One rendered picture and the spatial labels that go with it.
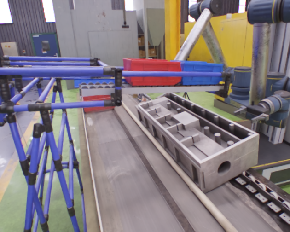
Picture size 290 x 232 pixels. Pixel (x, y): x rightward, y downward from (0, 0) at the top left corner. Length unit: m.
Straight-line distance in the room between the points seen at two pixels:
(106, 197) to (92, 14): 6.61
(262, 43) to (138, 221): 1.21
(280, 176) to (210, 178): 1.34
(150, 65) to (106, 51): 6.18
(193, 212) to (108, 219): 0.37
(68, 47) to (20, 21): 4.31
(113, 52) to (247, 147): 6.52
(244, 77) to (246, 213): 1.60
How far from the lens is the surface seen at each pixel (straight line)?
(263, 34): 1.35
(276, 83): 1.94
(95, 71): 0.84
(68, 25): 7.04
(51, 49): 10.62
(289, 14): 1.28
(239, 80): 2.28
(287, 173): 2.28
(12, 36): 10.95
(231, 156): 0.98
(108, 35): 7.15
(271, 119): 1.53
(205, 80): 1.18
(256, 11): 1.32
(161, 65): 1.00
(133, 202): 0.96
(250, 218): 0.97
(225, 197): 1.02
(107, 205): 0.98
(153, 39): 9.57
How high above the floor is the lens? 1.45
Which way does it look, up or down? 20 degrees down
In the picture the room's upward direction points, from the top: 2 degrees counter-clockwise
